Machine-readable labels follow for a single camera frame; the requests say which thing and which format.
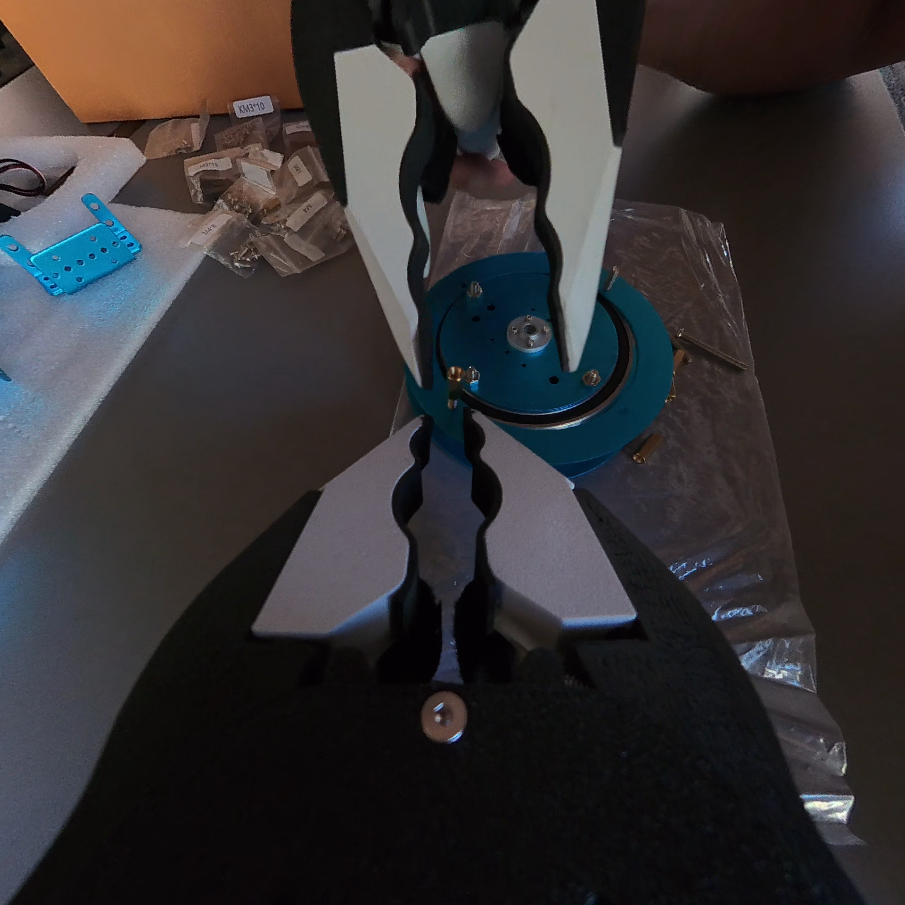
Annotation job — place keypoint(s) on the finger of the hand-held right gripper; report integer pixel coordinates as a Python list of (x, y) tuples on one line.
[(367, 177), (573, 177)]

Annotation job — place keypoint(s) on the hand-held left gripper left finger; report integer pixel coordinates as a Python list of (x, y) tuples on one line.
[(332, 565)]

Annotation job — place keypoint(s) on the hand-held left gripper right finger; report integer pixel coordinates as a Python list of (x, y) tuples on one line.
[(558, 565)]

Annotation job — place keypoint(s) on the blue turntable bearing assembly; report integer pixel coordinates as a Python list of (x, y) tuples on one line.
[(523, 382)]

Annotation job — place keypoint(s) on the person's right forearm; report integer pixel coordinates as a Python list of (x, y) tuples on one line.
[(778, 42)]

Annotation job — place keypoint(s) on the grey desk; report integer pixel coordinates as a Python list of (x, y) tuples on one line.
[(283, 389)]

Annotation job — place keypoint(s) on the person's right hand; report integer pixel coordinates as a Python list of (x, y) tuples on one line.
[(484, 170)]

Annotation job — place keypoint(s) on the pile of small hardware bags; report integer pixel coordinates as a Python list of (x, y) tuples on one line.
[(269, 205)]

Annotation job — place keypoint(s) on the orange cardboard box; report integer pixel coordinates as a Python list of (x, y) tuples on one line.
[(141, 56)]

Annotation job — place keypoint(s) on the clear plastic bag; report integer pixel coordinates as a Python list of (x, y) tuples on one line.
[(742, 495)]

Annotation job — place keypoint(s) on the white foam block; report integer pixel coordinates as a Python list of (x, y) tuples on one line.
[(106, 170)]

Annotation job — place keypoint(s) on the white foam tray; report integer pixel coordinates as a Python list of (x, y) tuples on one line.
[(71, 389)]

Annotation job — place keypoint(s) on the blue metal U bracket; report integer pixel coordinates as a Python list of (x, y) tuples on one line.
[(78, 261)]

